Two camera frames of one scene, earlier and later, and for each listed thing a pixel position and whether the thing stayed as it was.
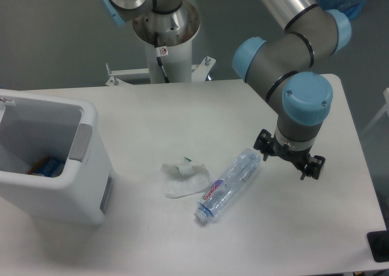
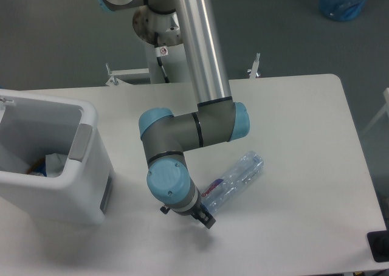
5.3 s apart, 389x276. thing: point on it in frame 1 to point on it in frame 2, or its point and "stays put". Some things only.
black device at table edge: (378, 243) stays put
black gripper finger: (264, 143) to (163, 209)
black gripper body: (297, 157) to (196, 211)
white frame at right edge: (386, 93) stays put
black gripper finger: (313, 167) to (206, 217)
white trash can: (33, 127) stays put
